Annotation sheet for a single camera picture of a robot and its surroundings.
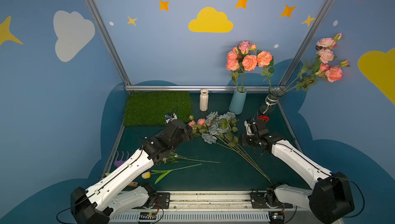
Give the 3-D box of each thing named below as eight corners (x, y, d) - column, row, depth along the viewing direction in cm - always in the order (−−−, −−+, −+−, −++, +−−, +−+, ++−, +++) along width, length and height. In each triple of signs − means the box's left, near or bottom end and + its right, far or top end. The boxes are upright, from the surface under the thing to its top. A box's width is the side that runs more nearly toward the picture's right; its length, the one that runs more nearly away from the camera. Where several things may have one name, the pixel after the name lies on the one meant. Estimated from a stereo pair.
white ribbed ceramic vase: (199, 111, 112) (200, 96, 100) (199, 104, 116) (200, 89, 104) (207, 111, 112) (209, 96, 100) (207, 104, 116) (208, 89, 104)
